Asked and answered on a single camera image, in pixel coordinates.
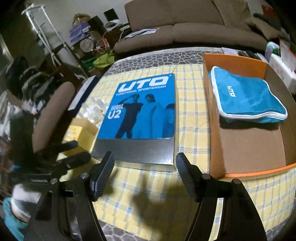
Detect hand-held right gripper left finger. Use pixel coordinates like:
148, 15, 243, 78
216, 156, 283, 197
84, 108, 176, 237
24, 151, 115, 241

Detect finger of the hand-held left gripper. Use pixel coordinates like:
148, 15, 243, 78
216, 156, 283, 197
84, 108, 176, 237
47, 140, 79, 154
50, 152, 92, 173

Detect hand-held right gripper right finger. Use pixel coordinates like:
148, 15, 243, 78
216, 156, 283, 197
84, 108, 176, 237
176, 152, 269, 241

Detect orange cardboard box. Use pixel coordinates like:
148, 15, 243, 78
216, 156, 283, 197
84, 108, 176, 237
203, 53, 296, 179

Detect silver box with blue print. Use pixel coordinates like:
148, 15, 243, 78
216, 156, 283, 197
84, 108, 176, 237
91, 74, 176, 166

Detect blue zip pouch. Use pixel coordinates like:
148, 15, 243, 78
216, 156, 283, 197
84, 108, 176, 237
209, 66, 288, 124

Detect person's left hand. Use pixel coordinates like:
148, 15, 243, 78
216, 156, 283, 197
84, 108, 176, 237
10, 183, 44, 220

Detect brown chair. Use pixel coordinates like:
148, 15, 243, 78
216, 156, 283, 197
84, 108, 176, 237
32, 81, 77, 153

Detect yellow checked tablecloth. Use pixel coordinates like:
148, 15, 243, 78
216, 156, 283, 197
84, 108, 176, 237
69, 62, 296, 241

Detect black backpack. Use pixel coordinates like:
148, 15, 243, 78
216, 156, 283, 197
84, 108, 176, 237
5, 57, 29, 93

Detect green bag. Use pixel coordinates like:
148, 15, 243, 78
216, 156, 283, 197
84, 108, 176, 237
92, 54, 115, 69

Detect round white disc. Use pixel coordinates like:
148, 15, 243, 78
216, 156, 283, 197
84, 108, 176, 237
80, 38, 94, 52

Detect stack of blue boxes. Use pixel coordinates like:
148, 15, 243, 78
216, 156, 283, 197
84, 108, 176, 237
69, 23, 90, 43

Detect white pole rack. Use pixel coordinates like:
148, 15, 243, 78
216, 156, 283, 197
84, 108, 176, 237
21, 3, 81, 72

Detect black speaker box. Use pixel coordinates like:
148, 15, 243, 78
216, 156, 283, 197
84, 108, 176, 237
88, 16, 107, 32
104, 9, 119, 22

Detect white headset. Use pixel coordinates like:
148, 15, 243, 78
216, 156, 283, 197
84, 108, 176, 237
105, 20, 122, 30

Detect pale paper sheet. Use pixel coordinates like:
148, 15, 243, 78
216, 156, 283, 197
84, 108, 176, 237
221, 47, 241, 56

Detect papers on sofa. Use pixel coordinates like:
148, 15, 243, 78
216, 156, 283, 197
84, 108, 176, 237
126, 28, 160, 37

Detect black remote control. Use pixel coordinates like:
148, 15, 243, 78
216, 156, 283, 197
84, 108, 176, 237
238, 51, 259, 59

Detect brown sofa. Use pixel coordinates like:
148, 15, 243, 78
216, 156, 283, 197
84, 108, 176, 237
114, 0, 269, 55

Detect white tissue box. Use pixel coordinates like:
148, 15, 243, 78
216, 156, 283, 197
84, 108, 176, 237
269, 53, 296, 87

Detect pale round container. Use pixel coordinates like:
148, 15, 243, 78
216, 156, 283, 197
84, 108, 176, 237
265, 42, 281, 63

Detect brown cushion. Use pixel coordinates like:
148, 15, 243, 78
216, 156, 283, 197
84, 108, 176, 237
245, 14, 287, 40

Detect red paper bag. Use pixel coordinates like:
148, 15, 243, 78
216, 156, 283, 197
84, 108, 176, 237
261, 5, 279, 19

